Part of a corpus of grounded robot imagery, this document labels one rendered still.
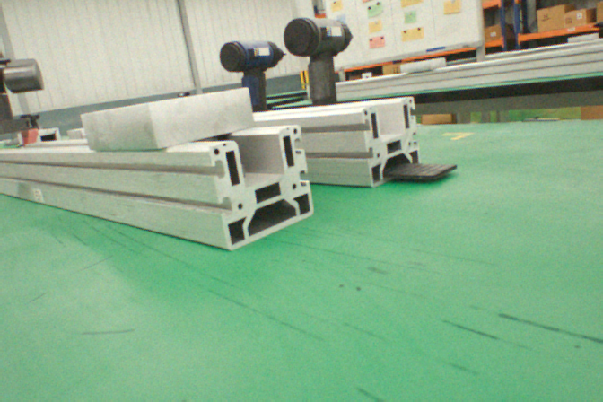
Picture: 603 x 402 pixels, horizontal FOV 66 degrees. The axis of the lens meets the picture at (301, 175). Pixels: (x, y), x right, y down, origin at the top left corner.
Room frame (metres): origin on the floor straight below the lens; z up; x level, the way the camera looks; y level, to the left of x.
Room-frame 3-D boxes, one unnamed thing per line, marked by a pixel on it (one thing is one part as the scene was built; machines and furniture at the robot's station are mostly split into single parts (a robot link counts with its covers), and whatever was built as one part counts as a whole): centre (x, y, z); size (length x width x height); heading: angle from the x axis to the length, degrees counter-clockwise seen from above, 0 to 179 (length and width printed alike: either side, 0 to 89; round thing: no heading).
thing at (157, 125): (0.50, 0.13, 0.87); 0.16 x 0.11 x 0.07; 43
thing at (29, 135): (1.02, 0.59, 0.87); 0.07 x 0.07 x 0.09; 43
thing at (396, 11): (3.83, -0.93, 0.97); 1.50 x 0.50 x 1.95; 36
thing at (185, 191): (0.68, 0.30, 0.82); 0.80 x 0.10 x 0.09; 43
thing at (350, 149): (0.81, 0.17, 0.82); 0.80 x 0.10 x 0.09; 43
